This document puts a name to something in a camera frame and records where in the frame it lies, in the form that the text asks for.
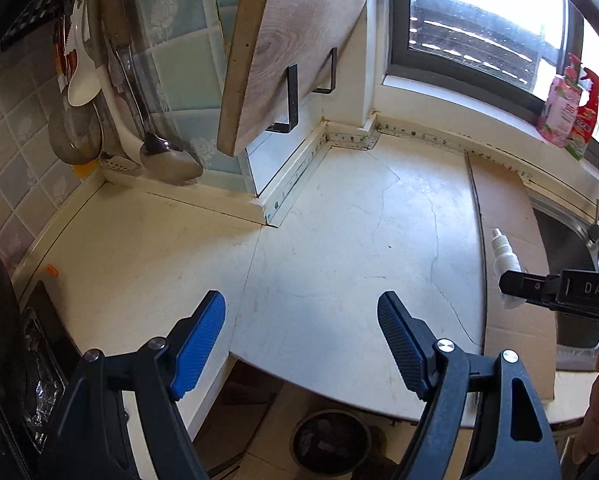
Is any stainless steel sink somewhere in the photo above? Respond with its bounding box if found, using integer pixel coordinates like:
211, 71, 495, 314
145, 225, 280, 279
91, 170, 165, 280
529, 192, 599, 372

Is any red spray bottle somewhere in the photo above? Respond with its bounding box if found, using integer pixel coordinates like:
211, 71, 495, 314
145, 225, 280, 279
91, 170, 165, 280
565, 67, 599, 160

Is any steel ladle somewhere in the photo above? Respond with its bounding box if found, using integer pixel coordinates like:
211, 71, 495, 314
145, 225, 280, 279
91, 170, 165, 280
100, 0, 204, 185

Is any wooden cutting board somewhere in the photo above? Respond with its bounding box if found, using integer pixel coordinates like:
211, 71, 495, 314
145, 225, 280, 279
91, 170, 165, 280
217, 0, 365, 156

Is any pink detergent pouch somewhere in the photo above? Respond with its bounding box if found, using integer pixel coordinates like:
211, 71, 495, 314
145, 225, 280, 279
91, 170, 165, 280
536, 52, 581, 148

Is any small white dropper bottle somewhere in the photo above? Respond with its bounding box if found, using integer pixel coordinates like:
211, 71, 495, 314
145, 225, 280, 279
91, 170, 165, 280
491, 228, 524, 310

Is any person's right hand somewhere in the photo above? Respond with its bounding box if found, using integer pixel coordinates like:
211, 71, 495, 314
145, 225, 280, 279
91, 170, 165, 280
572, 356, 599, 465

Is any brown cardboard sheet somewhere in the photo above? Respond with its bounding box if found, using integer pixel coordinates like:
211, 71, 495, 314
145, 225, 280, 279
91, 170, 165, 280
467, 153, 557, 402

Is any white plastic spoon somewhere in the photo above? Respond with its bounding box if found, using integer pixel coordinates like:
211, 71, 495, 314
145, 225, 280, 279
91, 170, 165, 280
66, 0, 101, 107

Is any steel strainer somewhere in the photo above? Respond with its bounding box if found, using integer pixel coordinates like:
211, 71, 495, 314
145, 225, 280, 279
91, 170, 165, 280
48, 101, 102, 166

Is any black gas stove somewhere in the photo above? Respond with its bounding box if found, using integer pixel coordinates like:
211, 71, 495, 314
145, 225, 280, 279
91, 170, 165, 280
0, 258, 81, 479

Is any round trash bin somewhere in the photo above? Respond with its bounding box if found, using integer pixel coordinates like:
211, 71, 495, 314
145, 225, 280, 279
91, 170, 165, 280
290, 410, 372, 478

